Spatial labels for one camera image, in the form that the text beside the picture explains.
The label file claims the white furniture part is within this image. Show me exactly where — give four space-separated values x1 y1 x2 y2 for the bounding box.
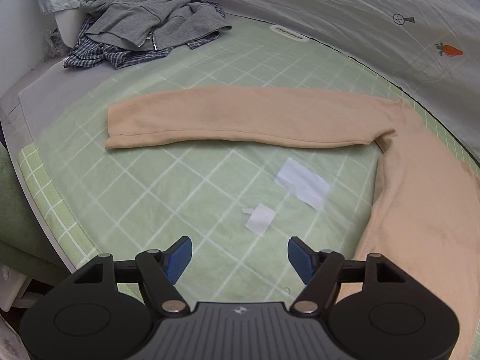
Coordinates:
0 266 31 312

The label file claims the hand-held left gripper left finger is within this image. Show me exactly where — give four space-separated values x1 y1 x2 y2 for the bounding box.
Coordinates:
64 236 193 317

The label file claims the dark plaid shirt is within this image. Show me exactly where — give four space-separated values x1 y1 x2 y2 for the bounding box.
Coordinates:
63 0 226 70

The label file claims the green checked blanket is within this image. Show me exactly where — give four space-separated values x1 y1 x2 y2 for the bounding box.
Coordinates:
17 9 480 308

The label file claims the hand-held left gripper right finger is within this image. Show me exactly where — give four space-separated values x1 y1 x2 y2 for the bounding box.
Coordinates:
287 236 417 316

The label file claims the white oval label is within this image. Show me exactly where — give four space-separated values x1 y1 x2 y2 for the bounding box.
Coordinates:
270 24 310 42

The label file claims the grey zip hoodie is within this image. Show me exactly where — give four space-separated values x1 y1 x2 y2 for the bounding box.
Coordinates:
80 0 233 51

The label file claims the grey carrot print sheet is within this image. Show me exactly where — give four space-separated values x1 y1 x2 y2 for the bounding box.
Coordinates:
35 0 480 166

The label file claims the small white paper piece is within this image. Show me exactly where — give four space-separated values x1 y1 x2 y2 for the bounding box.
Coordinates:
242 203 276 237

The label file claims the crumpled clear plastic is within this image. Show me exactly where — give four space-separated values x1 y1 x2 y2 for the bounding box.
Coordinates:
43 28 70 57

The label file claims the beige sweater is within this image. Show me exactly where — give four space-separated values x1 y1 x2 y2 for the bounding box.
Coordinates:
104 85 478 360

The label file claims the white rounded object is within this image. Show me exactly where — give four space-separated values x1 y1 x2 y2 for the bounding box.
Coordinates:
52 5 92 47

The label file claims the large white paper piece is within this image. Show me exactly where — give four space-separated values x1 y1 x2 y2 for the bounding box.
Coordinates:
274 157 331 211

